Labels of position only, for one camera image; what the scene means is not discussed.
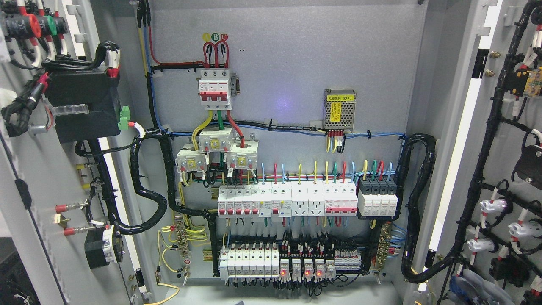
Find grey cabinet door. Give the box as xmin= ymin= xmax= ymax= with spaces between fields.
xmin=1 ymin=0 xmax=169 ymax=305
xmin=402 ymin=0 xmax=542 ymax=305

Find white socket breaker row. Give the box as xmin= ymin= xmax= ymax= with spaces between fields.
xmin=218 ymin=181 xmax=358 ymax=219

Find white current transformers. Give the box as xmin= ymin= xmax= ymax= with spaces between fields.
xmin=175 ymin=127 xmax=259 ymax=174

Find metal mesh power supply module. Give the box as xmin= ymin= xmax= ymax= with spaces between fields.
xmin=323 ymin=89 xmax=357 ymax=131

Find red three pole main breaker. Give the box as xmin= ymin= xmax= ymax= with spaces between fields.
xmin=198 ymin=68 xmax=240 ymax=111

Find relay and terminal row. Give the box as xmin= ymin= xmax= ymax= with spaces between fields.
xmin=218 ymin=236 xmax=362 ymax=283

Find black surge protector modules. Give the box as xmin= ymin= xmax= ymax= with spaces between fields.
xmin=357 ymin=179 xmax=398 ymax=221

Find black digital power meter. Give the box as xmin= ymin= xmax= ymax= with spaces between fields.
xmin=46 ymin=68 xmax=121 ymax=143

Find black cable bundle left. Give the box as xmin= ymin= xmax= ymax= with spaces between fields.
xmin=74 ymin=129 xmax=218 ymax=236

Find black cable bundle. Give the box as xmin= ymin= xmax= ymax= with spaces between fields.
xmin=394 ymin=133 xmax=458 ymax=284
xmin=74 ymin=129 xmax=218 ymax=236

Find black cable bundle right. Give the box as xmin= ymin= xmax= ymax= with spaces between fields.
xmin=394 ymin=133 xmax=458 ymax=284

